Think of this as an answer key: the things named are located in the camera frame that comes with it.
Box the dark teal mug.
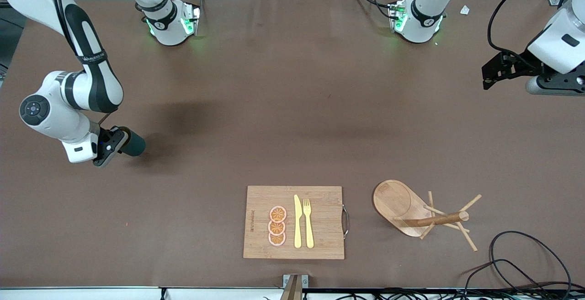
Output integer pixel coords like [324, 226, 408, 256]
[120, 129, 147, 157]

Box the brown table cover mat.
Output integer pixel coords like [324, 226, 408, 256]
[0, 0, 585, 289]

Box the wooden mug tree rack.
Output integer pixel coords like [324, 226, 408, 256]
[372, 180, 483, 252]

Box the yellow plastic knife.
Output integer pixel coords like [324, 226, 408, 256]
[293, 194, 303, 249]

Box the yellow plastic fork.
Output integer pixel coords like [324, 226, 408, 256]
[303, 198, 315, 249]

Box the wooden cutting board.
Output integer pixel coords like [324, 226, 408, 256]
[243, 186, 350, 260]

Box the black cable loop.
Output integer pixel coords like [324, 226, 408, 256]
[489, 230, 573, 294]
[464, 259, 549, 294]

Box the metal mount bracket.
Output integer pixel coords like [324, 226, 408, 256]
[280, 274, 309, 300]

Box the black cable bundle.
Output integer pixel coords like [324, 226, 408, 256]
[302, 287, 585, 300]

